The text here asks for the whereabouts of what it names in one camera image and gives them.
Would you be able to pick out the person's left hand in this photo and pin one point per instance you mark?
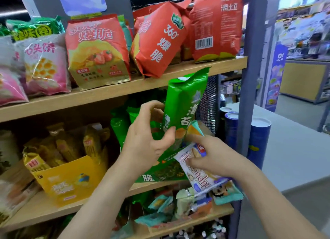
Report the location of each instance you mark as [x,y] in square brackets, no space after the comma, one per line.
[140,143]

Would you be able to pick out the person's right hand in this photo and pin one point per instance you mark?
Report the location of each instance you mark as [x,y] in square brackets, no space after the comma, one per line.
[221,156]

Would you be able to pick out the person's right thumb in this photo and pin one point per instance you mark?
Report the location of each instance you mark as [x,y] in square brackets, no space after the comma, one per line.
[194,162]

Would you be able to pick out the person's left thumb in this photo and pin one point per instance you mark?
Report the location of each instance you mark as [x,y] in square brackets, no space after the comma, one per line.
[166,138]

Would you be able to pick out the white biscuit packet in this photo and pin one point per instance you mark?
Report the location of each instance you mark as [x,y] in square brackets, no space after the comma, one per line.
[197,178]

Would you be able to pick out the green seaweed snack bag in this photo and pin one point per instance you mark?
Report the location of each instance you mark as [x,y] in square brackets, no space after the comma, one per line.
[185,99]

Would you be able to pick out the teal cartoon snack packet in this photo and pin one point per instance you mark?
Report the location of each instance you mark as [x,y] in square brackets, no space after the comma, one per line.
[228,193]

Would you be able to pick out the person's right forearm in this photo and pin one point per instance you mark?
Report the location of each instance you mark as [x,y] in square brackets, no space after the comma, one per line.
[273,205]

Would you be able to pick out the person's left forearm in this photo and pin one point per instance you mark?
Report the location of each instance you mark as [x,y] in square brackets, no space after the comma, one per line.
[103,202]

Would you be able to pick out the flat green seaweed bag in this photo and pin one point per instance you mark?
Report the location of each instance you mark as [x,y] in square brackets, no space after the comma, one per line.
[167,169]

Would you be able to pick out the teal orange snack packet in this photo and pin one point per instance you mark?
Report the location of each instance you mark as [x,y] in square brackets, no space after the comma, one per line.
[194,129]

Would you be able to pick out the white green small packet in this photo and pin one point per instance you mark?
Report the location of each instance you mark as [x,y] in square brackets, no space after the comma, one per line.
[184,202]

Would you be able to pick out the black metal mesh panel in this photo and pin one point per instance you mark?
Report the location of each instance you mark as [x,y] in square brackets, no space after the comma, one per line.
[210,102]

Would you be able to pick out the pile of teal small packets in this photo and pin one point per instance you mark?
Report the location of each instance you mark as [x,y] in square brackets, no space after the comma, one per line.
[157,208]

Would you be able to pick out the pile of small white sweets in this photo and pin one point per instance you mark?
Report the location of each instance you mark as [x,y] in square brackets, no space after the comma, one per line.
[206,229]

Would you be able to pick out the large blue cylinder canister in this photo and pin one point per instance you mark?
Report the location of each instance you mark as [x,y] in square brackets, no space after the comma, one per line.
[259,141]

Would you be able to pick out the wooden shelf rack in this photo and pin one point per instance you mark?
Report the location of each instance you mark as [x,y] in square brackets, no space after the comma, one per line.
[180,68]

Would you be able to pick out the pile of yellow stick packets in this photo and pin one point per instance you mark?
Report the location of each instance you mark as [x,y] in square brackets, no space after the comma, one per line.
[64,146]

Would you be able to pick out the yellow cardboard display box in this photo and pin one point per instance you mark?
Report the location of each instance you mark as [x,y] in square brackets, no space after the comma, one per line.
[72,179]

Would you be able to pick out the red tomato chips bag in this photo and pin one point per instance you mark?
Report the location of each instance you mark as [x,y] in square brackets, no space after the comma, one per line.
[98,53]

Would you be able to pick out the teal snack bag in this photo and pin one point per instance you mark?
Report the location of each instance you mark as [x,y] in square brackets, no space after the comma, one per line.
[126,32]

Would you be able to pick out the blue standing banner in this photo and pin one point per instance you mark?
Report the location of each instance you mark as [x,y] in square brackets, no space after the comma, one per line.
[275,76]

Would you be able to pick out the red chips bag with barcode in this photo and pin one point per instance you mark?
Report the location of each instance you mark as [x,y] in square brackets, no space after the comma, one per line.
[216,25]

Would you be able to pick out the wooden counter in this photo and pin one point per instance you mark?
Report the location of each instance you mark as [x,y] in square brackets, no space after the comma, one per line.
[301,79]

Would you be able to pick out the pink white snack bag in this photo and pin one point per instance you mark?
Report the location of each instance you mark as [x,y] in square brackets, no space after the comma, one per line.
[45,66]

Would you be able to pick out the stack of beige packets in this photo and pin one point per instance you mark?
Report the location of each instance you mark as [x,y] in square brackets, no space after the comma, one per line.
[15,192]

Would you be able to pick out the pale blue sign card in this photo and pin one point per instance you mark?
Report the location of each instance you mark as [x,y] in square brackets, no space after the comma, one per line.
[81,0]

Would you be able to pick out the green yellow snack bag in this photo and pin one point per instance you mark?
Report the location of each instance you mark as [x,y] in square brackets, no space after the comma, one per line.
[36,28]

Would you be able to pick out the grey shelf post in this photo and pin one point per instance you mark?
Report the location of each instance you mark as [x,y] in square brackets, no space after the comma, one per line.
[251,66]

